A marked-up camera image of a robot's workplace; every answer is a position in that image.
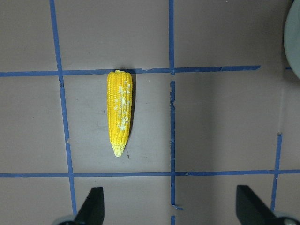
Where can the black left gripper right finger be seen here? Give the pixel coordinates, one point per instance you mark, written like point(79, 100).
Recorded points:
point(250, 209)

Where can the yellow corn cob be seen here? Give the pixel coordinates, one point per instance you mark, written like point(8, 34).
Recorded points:
point(119, 109)

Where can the grey-green cooking pot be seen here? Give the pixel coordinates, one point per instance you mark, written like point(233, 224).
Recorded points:
point(292, 37)

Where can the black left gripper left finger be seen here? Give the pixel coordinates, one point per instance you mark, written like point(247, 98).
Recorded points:
point(92, 210)

